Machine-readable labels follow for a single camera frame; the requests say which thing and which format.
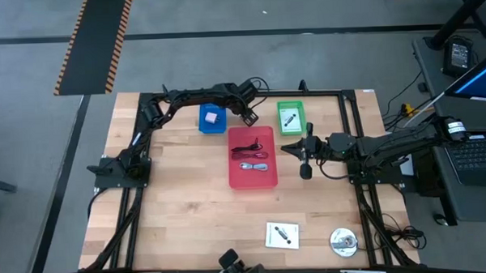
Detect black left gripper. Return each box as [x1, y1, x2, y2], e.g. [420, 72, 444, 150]
[220, 87, 261, 128]

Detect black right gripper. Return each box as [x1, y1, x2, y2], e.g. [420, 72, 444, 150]
[279, 121, 331, 181]

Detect white printed cardboard box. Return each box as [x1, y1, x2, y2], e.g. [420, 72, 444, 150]
[281, 107, 303, 130]
[264, 220, 301, 252]

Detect magenta braided cable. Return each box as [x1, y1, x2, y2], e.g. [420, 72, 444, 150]
[231, 149, 270, 162]

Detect white cable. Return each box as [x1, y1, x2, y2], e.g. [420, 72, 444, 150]
[238, 160, 271, 174]

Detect pink translucent plastic bin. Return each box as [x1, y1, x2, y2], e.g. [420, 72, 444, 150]
[227, 125, 279, 191]

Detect green plastic basket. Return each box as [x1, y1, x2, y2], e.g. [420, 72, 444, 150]
[276, 100, 308, 137]

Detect blue plastic basket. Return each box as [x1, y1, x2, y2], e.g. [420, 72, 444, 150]
[197, 102, 229, 135]

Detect silver round disc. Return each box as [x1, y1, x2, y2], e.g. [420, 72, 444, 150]
[329, 227, 360, 259]

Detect black mat orange striped edges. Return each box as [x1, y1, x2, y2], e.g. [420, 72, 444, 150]
[50, 0, 138, 97]

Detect dark laptop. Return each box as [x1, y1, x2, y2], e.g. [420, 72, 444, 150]
[428, 49, 486, 191]

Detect dark grey cart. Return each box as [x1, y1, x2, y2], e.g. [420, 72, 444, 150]
[411, 34, 486, 227]

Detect black stand legs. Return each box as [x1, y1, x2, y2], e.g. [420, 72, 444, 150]
[422, 0, 486, 51]

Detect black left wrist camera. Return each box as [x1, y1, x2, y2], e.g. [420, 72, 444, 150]
[237, 79, 261, 100]

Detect black aluminium table frame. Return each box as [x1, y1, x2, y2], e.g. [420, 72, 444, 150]
[73, 75, 422, 273]

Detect black floor cable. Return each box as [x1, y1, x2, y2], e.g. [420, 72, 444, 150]
[380, 68, 446, 128]

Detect black table-level camera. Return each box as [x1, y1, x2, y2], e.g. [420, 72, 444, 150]
[215, 247, 270, 273]

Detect black cable bundle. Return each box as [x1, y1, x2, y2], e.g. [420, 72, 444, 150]
[374, 211, 428, 253]

